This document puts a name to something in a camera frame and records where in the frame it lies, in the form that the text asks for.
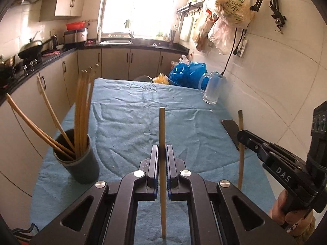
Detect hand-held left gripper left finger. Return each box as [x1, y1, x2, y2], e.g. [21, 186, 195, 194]
[29, 144, 160, 245]

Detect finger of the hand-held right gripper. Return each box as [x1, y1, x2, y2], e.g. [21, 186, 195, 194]
[236, 130, 273, 158]

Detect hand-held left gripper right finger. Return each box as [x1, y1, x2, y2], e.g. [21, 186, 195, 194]
[166, 144, 298, 245]

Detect tan wooden chopstick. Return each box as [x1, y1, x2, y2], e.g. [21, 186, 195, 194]
[237, 110, 245, 191]
[159, 107, 167, 239]

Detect dark round utensil holder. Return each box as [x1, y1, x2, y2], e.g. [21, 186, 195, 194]
[53, 129, 100, 185]

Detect person's right forearm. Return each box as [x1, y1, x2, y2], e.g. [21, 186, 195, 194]
[285, 210, 317, 241]

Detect person's right hand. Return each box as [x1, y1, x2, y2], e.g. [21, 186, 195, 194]
[268, 190, 314, 233]

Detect black phone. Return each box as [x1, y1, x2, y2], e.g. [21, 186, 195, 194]
[221, 119, 246, 151]

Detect blue tablecloth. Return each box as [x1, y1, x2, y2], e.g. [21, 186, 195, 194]
[30, 78, 278, 245]

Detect clear glass mug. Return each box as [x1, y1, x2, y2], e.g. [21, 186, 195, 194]
[198, 72, 227, 105]

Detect yellow plastic bag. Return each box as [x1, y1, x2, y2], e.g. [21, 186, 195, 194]
[152, 73, 170, 85]

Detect blue plastic bag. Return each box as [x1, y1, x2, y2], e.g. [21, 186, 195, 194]
[168, 61, 207, 90]

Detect white plastic bag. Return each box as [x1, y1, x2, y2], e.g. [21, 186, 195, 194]
[171, 55, 191, 68]

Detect clear hanging plastic bag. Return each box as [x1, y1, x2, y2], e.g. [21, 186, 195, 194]
[207, 18, 237, 56]

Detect brownish hanging plastic bag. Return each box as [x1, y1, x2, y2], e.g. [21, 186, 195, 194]
[191, 10, 218, 55]

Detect steel sink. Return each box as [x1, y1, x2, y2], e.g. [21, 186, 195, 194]
[99, 39, 132, 46]

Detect beige base cabinets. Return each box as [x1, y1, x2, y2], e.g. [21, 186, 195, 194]
[0, 48, 190, 203]

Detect green printed plastic bag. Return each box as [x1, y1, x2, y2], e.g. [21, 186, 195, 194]
[212, 0, 256, 29]

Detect steel faucet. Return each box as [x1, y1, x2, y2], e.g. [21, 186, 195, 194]
[125, 19, 135, 39]

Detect black countertop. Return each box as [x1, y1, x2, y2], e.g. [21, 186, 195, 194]
[0, 40, 190, 106]

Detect silver countertop appliance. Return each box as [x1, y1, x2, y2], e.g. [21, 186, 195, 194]
[64, 27, 89, 44]

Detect kitchen window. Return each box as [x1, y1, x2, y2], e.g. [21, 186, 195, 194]
[101, 0, 190, 42]

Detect red plastic basin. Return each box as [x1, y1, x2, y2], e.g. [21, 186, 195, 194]
[66, 21, 87, 30]

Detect gas stove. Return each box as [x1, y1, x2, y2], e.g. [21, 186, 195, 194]
[15, 57, 43, 72]

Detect black wok with lid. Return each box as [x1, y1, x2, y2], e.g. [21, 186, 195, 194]
[17, 32, 56, 60]

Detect brass kettle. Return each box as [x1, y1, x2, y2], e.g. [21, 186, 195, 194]
[0, 55, 16, 68]

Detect black power cable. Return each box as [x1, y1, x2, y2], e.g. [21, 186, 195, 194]
[220, 28, 237, 76]

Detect wall power socket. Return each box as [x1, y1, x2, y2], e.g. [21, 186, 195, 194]
[233, 38, 248, 58]

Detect black floor cable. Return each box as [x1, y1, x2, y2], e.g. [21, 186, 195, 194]
[10, 223, 39, 243]

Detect metal wall shelf rack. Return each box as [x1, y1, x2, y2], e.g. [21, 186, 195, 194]
[176, 0, 207, 19]

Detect beige wall cabinets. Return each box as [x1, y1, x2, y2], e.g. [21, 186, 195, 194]
[39, 0, 111, 22]

